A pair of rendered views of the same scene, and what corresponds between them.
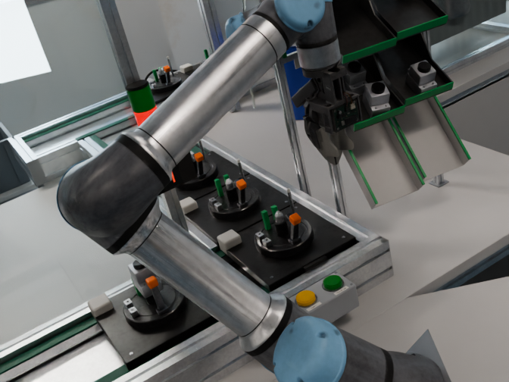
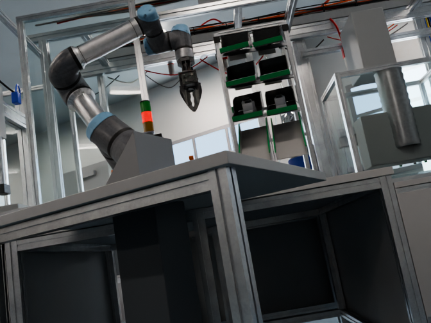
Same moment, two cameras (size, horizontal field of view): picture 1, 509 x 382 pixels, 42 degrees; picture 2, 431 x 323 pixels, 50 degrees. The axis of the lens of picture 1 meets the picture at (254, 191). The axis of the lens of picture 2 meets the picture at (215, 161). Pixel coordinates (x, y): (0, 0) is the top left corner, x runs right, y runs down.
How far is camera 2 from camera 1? 1.59 m
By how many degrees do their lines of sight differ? 46
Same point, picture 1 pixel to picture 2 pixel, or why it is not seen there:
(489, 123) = not seen: outside the picture
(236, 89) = (113, 35)
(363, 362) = (114, 122)
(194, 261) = (90, 107)
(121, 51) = (142, 89)
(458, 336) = not seen: hidden behind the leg
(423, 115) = (295, 134)
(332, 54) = (184, 52)
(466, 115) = (412, 204)
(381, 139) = (263, 141)
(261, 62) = (126, 29)
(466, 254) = not seen: hidden behind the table
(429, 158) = (288, 150)
